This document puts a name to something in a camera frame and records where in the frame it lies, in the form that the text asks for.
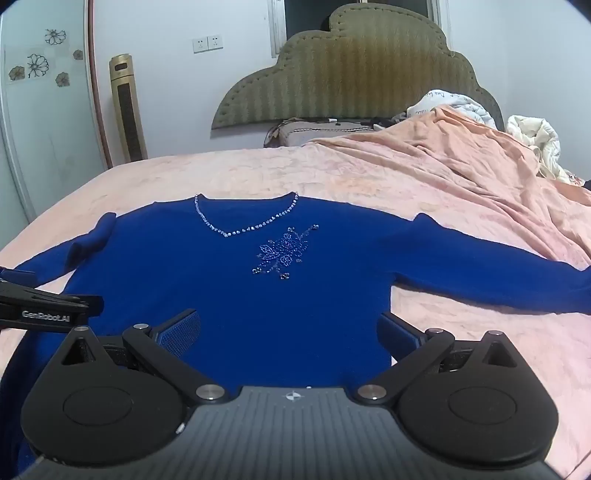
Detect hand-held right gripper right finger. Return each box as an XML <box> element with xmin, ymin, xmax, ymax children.
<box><xmin>355</xmin><ymin>313</ymin><xmax>528</xmax><ymax>404</ymax></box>

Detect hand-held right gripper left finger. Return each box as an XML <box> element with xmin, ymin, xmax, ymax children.
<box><xmin>56</xmin><ymin>310</ymin><xmax>228</xmax><ymax>405</ymax></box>

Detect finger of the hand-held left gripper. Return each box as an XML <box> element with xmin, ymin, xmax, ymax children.
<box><xmin>0</xmin><ymin>266</ymin><xmax>38</xmax><ymax>289</ymax></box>

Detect blue beaded sweater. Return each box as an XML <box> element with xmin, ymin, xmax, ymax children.
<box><xmin>0</xmin><ymin>193</ymin><xmax>591</xmax><ymax>477</ymax></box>

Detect glass wardrobe door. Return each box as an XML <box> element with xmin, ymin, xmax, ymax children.
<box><xmin>0</xmin><ymin>0</ymin><xmax>114</xmax><ymax>252</ymax></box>

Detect pink bed sheet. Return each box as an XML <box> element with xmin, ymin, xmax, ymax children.
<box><xmin>0</xmin><ymin>143</ymin><xmax>591</xmax><ymax>480</ymax></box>

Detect peach blanket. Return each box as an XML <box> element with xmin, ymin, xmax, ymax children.
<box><xmin>300</xmin><ymin>105</ymin><xmax>591</xmax><ymax>271</ymax></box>

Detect gold tower air conditioner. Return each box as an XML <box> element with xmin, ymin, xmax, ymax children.
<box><xmin>109</xmin><ymin>54</ymin><xmax>149</xmax><ymax>164</ymax></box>

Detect patterned pillow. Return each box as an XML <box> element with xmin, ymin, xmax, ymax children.
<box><xmin>263</xmin><ymin>117</ymin><xmax>399</xmax><ymax>148</ymax></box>

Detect white printed quilt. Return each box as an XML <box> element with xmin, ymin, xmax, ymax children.
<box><xmin>406</xmin><ymin>89</ymin><xmax>500</xmax><ymax>128</ymax></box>

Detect cream quilt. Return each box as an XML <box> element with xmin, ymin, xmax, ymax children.
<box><xmin>505</xmin><ymin>115</ymin><xmax>576</xmax><ymax>184</ymax></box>

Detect olive padded headboard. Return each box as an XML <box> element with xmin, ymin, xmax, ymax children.
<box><xmin>211</xmin><ymin>4</ymin><xmax>505</xmax><ymax>137</ymax></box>

